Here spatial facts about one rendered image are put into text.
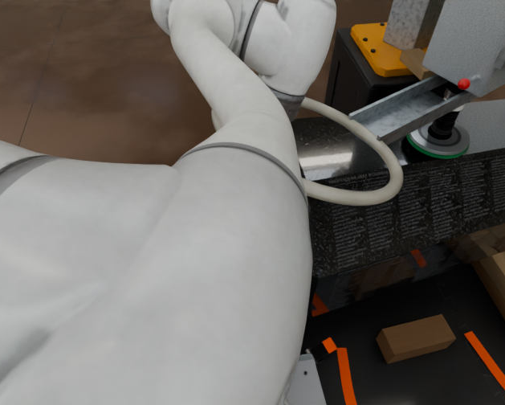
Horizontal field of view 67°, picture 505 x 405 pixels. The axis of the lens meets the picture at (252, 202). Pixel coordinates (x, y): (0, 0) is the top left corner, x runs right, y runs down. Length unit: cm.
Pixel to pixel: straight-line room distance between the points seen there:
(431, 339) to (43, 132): 278
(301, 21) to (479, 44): 75
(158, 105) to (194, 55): 271
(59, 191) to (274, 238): 9
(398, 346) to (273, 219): 173
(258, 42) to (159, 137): 227
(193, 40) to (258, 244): 36
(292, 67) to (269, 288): 52
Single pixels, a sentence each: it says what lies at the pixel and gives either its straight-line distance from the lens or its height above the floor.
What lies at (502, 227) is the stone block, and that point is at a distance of 177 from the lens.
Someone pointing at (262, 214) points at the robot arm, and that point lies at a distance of 18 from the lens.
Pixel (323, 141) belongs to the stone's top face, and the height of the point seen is 85.
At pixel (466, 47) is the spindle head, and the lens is 132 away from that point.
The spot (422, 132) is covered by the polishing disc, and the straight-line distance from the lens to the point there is 156.
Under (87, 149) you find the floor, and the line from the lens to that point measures 294.
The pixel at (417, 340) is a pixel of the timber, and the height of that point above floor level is 14.
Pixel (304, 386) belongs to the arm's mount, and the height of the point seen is 85.
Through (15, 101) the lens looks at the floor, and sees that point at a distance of 365.
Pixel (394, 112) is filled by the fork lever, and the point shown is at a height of 109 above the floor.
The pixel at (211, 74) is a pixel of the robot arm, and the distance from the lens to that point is 43.
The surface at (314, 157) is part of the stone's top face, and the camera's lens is 143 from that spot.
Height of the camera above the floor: 181
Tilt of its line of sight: 50 degrees down
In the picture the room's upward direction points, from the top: straight up
